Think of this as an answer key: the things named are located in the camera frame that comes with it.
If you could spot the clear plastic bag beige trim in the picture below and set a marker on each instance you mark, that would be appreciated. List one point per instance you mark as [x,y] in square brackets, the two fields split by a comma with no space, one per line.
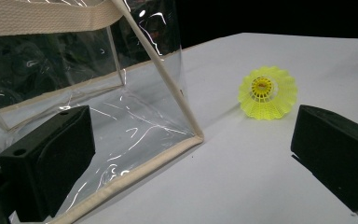
[130,118]

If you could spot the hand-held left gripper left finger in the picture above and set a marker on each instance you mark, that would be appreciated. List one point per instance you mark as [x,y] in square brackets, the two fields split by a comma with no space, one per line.
[48,161]

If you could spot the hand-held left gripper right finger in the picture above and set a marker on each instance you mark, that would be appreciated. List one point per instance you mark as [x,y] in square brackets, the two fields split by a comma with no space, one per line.
[338,146]

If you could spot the yellow plastic shuttlecock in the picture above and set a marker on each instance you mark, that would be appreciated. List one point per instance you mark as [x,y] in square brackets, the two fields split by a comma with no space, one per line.
[268,96]

